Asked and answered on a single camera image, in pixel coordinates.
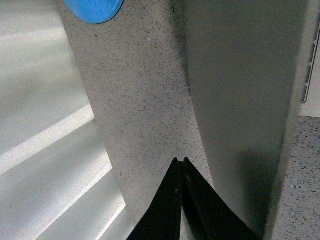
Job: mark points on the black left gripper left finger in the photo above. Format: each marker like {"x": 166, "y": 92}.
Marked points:
{"x": 162, "y": 220}

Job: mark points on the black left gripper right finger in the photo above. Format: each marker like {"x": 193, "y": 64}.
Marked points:
{"x": 207, "y": 215}

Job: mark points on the silver laptop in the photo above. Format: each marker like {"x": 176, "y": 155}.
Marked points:
{"x": 246, "y": 62}

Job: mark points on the white pleated curtain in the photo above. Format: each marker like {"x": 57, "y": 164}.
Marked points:
{"x": 56, "y": 178}

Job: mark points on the blue desk lamp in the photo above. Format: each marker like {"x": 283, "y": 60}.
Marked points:
{"x": 94, "y": 11}

